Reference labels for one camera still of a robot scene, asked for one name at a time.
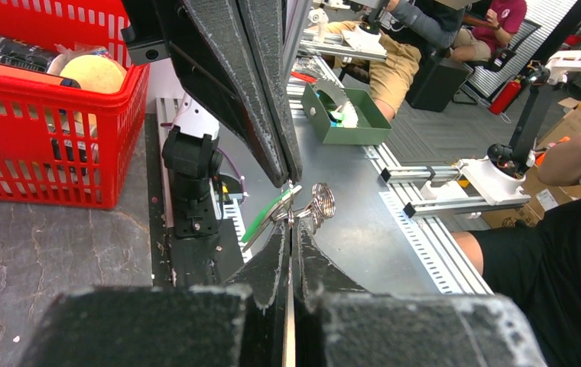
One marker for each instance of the orange bottle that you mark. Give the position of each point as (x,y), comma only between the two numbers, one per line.
(23,74)

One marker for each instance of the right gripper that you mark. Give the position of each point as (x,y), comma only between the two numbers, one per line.
(228,56)

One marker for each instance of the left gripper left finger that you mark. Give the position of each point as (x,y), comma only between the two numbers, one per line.
(237,323)

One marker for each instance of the green metal tray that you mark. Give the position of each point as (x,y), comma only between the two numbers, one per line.
(373,128)

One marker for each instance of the red plastic basket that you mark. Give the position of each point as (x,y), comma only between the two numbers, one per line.
(64,146)

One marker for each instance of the yellow sponge ball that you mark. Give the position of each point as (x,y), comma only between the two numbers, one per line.
(95,73)

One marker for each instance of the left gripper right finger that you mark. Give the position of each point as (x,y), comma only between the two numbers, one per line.
(339,323)

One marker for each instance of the red fire extinguisher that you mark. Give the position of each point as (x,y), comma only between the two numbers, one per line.
(508,93)

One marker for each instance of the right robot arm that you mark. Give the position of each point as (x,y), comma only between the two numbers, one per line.
(191,155)

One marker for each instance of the black can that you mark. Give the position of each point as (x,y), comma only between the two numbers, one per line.
(31,57)

